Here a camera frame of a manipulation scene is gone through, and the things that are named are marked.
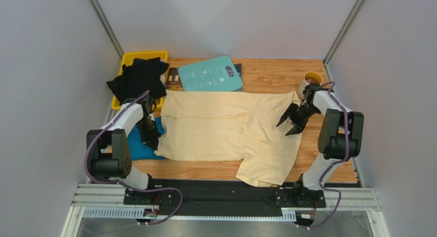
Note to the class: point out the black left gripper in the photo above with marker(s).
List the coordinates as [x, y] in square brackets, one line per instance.
[151, 140]

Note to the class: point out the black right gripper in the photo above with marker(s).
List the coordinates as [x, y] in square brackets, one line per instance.
[297, 115]

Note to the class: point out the cream t-shirt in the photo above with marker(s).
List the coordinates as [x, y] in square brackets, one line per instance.
[231, 126]

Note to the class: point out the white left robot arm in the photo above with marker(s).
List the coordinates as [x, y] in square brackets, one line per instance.
[108, 157]

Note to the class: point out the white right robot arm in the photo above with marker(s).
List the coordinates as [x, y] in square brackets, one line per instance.
[340, 136]

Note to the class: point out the blue folded t-shirt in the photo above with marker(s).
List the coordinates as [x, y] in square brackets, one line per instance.
[138, 150]

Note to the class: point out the white patterned mug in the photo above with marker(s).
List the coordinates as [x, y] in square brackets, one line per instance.
[308, 78]

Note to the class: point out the dark Edward Tulane book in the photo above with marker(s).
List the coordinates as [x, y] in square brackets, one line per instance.
[173, 81]

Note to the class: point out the black t-shirt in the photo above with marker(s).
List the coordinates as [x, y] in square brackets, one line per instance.
[139, 77]

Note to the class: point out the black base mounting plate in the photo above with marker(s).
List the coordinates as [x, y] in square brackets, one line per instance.
[225, 198]

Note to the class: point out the dark blue book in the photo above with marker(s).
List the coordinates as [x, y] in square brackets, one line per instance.
[238, 68]

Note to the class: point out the yellow plastic bin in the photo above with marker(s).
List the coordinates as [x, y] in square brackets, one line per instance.
[128, 59]

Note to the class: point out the teal folding board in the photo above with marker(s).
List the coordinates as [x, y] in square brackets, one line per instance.
[215, 74]

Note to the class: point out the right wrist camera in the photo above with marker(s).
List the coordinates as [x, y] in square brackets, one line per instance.
[310, 86]

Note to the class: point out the right aluminium frame post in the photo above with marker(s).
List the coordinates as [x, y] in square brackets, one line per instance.
[353, 13]

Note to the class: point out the aluminium frame post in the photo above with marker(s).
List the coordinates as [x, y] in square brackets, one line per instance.
[353, 13]
[99, 12]

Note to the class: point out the aluminium front frame rail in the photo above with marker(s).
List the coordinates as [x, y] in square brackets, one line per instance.
[102, 200]

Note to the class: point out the left aluminium frame post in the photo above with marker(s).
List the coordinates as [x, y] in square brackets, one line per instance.
[99, 12]

